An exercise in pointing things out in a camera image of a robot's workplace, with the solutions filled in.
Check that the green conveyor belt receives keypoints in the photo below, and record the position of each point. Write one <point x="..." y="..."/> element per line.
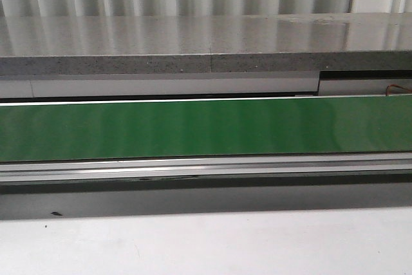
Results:
<point x="56" y="131"/>

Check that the grey stone counter slab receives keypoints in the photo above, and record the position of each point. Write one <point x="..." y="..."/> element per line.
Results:
<point x="96" y="45"/>

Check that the aluminium conveyor front rail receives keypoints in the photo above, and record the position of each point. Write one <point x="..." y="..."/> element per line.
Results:
<point x="273" y="165"/>

